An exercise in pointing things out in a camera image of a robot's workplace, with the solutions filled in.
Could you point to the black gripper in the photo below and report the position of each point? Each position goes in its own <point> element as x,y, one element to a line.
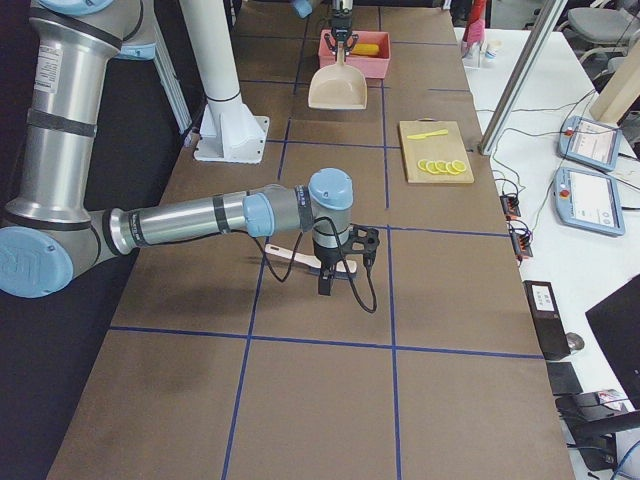
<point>341,24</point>
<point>325,257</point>

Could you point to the yellow toy corn cob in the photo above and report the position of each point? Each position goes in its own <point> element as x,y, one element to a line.
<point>366,49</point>

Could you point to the beige hand brush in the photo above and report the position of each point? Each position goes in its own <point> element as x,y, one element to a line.
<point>312,262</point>

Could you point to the beige plastic dustpan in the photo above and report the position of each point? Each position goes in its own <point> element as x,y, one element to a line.
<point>338,86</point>

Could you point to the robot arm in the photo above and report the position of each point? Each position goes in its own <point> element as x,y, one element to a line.
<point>50,234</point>

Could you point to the pink plastic bin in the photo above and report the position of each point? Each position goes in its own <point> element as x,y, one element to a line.
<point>372,66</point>

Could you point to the pink towel on rack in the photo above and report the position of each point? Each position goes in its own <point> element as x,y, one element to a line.
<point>474,32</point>

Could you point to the yellow plastic knife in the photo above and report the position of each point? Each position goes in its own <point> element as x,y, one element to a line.
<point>425,135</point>

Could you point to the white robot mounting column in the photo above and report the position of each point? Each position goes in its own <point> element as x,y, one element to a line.
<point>229,131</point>

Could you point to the white paper cup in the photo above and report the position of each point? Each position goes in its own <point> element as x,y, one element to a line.
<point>492,48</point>

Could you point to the wooden cutting board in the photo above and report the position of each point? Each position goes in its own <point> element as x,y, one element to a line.
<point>446,148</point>

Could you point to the orange black adapter far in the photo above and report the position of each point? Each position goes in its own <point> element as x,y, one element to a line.
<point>510,206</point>

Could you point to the orange black adapter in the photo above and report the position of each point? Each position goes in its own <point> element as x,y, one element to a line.
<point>510,206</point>
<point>521,239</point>

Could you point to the orange black adapter near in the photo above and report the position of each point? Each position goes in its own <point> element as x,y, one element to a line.
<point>521,239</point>

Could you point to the black box white label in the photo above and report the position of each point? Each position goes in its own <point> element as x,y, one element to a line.
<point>546,319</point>

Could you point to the grey office chair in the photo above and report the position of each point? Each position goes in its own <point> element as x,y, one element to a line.
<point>606,30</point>

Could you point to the teach pendant far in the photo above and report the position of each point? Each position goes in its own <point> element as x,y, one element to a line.
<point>590,143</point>

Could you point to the teach pendant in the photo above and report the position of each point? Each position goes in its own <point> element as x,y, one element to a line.
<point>589,201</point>
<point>590,143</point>

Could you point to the teach pendant near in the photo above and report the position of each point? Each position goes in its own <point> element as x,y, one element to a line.
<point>589,201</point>

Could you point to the black monitor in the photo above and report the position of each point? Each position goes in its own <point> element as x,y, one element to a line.
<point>615,324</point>

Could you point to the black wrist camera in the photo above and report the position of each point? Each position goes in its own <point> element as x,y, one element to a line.
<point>363,241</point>

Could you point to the aluminium frame post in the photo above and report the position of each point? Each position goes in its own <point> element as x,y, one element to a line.
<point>538,36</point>

